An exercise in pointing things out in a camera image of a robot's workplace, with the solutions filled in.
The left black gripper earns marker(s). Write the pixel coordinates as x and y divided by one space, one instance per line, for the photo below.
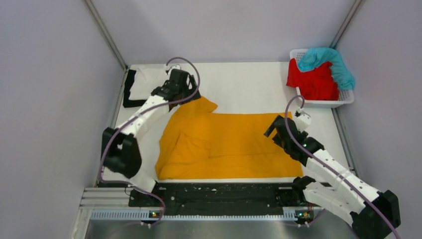
193 86

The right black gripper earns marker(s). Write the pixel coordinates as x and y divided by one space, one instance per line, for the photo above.
271 128

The yellow t shirt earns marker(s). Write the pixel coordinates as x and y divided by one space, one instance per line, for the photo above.
199 143

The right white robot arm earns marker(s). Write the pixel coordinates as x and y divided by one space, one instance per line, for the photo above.
370 213

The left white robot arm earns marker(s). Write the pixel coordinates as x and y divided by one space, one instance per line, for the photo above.
121 158

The folded white t shirt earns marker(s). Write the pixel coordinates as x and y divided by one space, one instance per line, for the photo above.
147 78

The red t shirt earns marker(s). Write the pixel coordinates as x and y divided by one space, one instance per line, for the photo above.
317 84

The folded black t shirt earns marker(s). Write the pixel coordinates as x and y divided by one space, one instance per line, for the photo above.
129 81

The white plastic basket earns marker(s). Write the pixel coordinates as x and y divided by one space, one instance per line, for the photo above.
345 96

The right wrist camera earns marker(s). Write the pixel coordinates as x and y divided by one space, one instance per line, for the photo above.
302 120

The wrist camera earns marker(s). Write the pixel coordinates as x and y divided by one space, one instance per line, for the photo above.
302 120
169 68

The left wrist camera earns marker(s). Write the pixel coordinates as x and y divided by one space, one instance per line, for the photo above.
169 68

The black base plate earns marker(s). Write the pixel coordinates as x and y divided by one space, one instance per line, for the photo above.
225 199

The aluminium frame rail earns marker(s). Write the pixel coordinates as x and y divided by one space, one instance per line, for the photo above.
104 213

